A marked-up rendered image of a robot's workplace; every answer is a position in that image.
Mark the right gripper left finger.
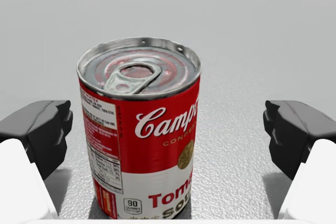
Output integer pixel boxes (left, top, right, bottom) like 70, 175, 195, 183
0, 100, 74, 221

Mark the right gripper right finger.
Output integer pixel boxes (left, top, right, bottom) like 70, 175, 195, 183
263, 100, 336, 221

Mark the red and white can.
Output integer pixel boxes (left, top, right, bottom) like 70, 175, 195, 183
76, 37, 202, 220

